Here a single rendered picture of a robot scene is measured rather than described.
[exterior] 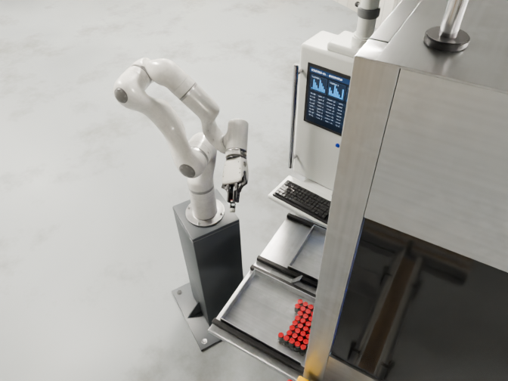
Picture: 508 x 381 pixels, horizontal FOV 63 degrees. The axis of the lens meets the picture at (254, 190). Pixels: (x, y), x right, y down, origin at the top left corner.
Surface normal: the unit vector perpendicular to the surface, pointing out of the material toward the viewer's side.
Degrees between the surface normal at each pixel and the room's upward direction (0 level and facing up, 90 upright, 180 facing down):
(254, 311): 0
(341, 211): 90
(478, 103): 90
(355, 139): 90
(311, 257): 0
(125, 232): 0
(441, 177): 90
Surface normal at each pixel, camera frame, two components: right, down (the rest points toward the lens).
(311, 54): -0.62, 0.56
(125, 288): -0.02, -0.71
